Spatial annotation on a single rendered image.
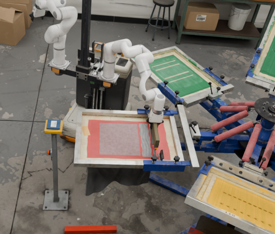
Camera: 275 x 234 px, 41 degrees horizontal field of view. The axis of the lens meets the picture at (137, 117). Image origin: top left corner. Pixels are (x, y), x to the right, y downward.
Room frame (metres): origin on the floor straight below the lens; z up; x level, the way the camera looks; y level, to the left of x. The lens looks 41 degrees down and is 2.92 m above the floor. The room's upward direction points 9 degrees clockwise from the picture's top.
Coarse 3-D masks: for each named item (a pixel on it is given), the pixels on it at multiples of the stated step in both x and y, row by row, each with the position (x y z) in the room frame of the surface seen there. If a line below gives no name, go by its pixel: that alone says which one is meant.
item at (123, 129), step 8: (96, 120) 2.18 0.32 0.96; (104, 120) 2.19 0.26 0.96; (120, 120) 2.22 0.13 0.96; (88, 128) 2.07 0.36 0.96; (96, 128) 2.09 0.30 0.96; (104, 128) 2.10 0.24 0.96; (112, 128) 2.12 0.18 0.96; (120, 128) 2.13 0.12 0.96; (128, 128) 2.14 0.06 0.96; (136, 128) 2.16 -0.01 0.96; (160, 128) 2.21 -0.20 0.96; (88, 136) 1.98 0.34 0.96; (96, 136) 1.99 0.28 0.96; (104, 136) 2.01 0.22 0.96; (112, 136) 2.02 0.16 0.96; (120, 136) 2.04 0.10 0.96; (128, 136) 2.05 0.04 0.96; (136, 136) 2.07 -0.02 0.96; (160, 136) 2.11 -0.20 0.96
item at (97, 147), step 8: (88, 144) 1.90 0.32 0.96; (96, 144) 1.91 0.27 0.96; (104, 144) 1.93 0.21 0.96; (112, 144) 1.94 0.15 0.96; (120, 144) 1.95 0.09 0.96; (128, 144) 1.97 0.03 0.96; (136, 144) 1.98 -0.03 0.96; (160, 144) 2.02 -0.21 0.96; (88, 152) 1.82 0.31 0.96; (96, 152) 1.83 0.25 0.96; (104, 152) 1.85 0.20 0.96; (112, 152) 1.86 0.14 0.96; (120, 152) 1.87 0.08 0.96; (128, 152) 1.89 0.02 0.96; (136, 152) 1.90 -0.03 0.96; (152, 152) 1.93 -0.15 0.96; (168, 152) 1.95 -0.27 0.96
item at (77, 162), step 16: (80, 112) 2.20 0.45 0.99; (96, 112) 2.23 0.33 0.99; (112, 112) 2.26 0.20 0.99; (128, 112) 2.29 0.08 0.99; (80, 128) 2.02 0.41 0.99; (176, 128) 2.20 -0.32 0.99; (176, 144) 2.02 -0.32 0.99; (80, 160) 1.70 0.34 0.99; (96, 160) 1.73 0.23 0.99; (112, 160) 1.75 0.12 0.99
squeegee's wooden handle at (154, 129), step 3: (150, 108) 2.23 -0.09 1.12; (153, 123) 2.04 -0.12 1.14; (156, 123) 2.05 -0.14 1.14; (153, 126) 2.02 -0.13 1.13; (156, 126) 2.02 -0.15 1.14; (153, 129) 2.00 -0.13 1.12; (156, 129) 1.99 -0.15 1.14; (153, 132) 1.98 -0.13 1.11; (156, 132) 1.95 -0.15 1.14; (153, 135) 1.96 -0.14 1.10; (156, 135) 1.92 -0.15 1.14; (153, 138) 1.94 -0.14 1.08; (156, 138) 1.89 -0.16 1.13; (153, 141) 1.93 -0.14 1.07; (156, 141) 1.87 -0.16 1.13; (159, 141) 1.88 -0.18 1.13; (156, 144) 1.87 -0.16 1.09; (156, 147) 1.88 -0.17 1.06
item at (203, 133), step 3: (201, 132) 2.14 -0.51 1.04; (204, 132) 2.15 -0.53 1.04; (207, 132) 2.15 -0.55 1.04; (210, 132) 2.16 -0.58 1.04; (201, 135) 2.11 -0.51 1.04; (204, 135) 2.11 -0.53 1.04; (207, 135) 2.12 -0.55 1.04; (210, 135) 2.13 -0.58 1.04; (192, 138) 2.09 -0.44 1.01; (204, 138) 2.10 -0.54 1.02; (207, 138) 2.11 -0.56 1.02; (210, 138) 2.11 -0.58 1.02
